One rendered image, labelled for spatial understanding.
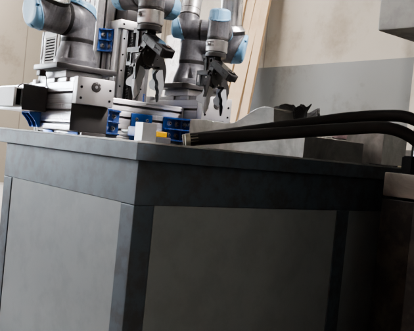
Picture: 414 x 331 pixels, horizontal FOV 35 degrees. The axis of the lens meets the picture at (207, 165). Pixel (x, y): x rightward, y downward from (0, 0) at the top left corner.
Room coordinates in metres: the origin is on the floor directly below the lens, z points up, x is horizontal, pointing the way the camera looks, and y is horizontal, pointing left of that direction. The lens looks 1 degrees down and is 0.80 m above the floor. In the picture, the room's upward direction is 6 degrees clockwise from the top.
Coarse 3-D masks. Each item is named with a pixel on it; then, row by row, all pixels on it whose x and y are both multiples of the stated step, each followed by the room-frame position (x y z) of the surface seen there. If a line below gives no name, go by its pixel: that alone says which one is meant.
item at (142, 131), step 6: (132, 126) 1.90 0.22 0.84; (138, 126) 1.87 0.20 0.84; (144, 126) 1.86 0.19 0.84; (150, 126) 1.87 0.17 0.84; (156, 126) 1.89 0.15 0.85; (126, 132) 1.95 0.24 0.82; (132, 132) 1.90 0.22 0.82; (138, 132) 1.87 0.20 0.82; (144, 132) 1.86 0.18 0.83; (150, 132) 1.87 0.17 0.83; (138, 138) 1.87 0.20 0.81; (144, 138) 1.86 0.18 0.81; (150, 138) 1.88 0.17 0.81
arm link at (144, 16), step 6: (138, 12) 1.87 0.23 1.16; (144, 12) 1.87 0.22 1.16; (150, 12) 1.87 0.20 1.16; (156, 12) 1.87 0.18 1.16; (162, 12) 1.89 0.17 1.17; (138, 18) 1.89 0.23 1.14; (144, 18) 1.87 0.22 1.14; (150, 18) 1.87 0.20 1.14; (156, 18) 1.87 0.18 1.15; (162, 18) 1.89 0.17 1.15; (138, 24) 1.91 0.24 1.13; (150, 24) 1.87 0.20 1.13; (156, 24) 1.88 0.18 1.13; (162, 24) 1.90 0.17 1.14
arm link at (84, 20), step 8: (72, 0) 2.32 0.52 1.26; (80, 0) 2.32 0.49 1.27; (72, 8) 2.29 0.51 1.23; (80, 8) 2.31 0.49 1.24; (88, 8) 2.33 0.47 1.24; (72, 16) 2.28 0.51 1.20; (80, 16) 2.31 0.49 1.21; (88, 16) 2.33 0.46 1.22; (96, 16) 2.38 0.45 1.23; (72, 24) 2.29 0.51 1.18; (80, 24) 2.31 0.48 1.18; (88, 24) 2.33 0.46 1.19; (64, 32) 2.30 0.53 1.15; (72, 32) 2.31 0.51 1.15; (80, 32) 2.32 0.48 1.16; (88, 32) 2.33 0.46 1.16
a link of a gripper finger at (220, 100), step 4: (216, 92) 2.33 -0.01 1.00; (220, 92) 2.30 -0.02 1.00; (224, 92) 2.31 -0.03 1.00; (216, 96) 2.33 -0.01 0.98; (220, 96) 2.30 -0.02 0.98; (224, 96) 2.31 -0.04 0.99; (216, 100) 2.34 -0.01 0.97; (220, 100) 2.31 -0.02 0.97; (224, 100) 2.31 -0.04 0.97; (216, 104) 2.34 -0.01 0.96; (220, 104) 2.31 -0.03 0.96; (224, 104) 2.31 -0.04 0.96; (220, 108) 2.31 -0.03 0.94; (224, 108) 2.32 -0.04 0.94; (220, 112) 2.31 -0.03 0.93
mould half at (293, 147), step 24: (192, 120) 2.16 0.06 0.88; (240, 120) 1.99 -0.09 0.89; (264, 120) 1.91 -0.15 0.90; (216, 144) 2.06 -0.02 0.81; (240, 144) 1.98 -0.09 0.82; (264, 144) 1.90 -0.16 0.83; (288, 144) 1.83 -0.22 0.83; (312, 144) 1.81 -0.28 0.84; (336, 144) 1.88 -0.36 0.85; (360, 144) 1.95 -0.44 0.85
